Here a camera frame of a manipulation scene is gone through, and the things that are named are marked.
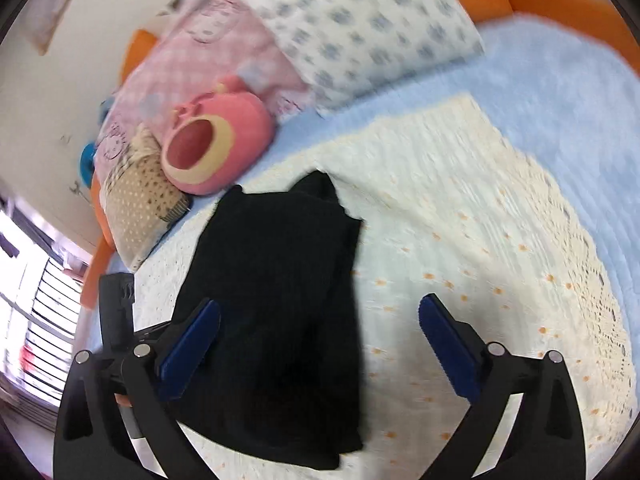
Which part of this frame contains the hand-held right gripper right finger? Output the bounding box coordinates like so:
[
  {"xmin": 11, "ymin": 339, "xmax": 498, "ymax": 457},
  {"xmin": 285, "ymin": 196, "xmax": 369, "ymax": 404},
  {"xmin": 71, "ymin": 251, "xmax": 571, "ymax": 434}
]
[{"xmin": 419, "ymin": 294, "xmax": 586, "ymax": 480}]

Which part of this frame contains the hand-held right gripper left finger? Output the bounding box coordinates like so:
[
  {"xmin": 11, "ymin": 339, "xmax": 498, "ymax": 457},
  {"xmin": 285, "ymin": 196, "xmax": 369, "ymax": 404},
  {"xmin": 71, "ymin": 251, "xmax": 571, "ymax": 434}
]
[{"xmin": 53, "ymin": 297, "xmax": 222, "ymax": 480}]

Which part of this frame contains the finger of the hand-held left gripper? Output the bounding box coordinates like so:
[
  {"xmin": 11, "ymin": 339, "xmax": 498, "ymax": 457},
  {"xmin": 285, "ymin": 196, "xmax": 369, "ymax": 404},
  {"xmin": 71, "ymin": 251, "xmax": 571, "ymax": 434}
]
[{"xmin": 98, "ymin": 272, "xmax": 173, "ymax": 361}]

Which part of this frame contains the black sweater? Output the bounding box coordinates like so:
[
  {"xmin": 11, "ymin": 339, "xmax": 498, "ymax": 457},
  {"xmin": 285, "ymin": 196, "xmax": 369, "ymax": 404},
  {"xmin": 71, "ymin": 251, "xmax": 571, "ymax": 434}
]
[{"xmin": 167, "ymin": 170, "xmax": 365, "ymax": 471}]

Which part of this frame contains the balcony railing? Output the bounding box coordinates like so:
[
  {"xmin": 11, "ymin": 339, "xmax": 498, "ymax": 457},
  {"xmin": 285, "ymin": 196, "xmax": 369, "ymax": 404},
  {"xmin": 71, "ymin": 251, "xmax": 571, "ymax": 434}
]
[{"xmin": 0, "ymin": 255, "xmax": 91, "ymax": 431}]

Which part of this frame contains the beige patchwork pillow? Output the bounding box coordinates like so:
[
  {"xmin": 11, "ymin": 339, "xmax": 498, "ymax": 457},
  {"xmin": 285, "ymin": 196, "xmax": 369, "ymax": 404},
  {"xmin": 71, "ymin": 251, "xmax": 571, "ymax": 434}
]
[{"xmin": 100, "ymin": 125, "xmax": 193, "ymax": 272}]

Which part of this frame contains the cream dotted blanket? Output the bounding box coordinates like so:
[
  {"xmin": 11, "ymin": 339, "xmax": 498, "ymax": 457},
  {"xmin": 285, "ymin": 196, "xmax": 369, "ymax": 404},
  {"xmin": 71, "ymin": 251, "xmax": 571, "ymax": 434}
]
[{"xmin": 132, "ymin": 92, "xmax": 636, "ymax": 480}]

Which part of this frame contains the pink bear cushion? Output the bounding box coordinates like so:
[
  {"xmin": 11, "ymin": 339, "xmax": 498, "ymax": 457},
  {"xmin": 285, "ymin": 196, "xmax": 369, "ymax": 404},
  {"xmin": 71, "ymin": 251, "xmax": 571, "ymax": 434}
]
[{"xmin": 161, "ymin": 75, "xmax": 275, "ymax": 196}]

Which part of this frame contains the pink cat-print blanket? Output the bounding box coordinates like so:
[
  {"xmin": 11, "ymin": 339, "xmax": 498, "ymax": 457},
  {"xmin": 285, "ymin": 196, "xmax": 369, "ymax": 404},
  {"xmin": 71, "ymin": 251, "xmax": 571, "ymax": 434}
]
[{"xmin": 95, "ymin": 0, "xmax": 313, "ymax": 186}]

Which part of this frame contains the white floral pillow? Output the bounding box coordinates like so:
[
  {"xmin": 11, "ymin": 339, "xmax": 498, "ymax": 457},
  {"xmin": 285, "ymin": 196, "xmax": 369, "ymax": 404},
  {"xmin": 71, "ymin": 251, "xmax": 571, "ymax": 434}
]
[{"xmin": 240, "ymin": 0, "xmax": 486, "ymax": 116}]

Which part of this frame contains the blue swim ring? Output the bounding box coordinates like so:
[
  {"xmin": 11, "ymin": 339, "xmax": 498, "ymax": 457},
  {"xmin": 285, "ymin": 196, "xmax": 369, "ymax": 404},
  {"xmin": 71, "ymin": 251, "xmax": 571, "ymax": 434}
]
[{"xmin": 80, "ymin": 142, "xmax": 101, "ymax": 183}]

